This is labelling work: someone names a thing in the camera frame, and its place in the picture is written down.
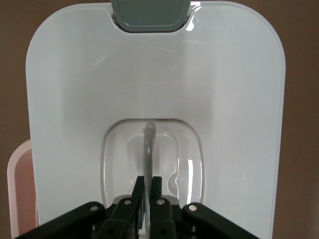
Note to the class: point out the pink plastic box base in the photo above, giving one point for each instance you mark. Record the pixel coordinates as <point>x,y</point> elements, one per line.
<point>21,189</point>

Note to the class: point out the grey lid latch clip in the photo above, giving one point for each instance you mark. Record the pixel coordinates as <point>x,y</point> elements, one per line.
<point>149,15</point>

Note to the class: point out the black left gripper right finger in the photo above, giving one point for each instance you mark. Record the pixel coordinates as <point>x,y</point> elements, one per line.
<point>164,219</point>

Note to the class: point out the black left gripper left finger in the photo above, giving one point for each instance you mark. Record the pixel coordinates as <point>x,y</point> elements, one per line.
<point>124,219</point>

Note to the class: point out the white plastic box lid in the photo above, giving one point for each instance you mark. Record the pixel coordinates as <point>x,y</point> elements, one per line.
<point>99,87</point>

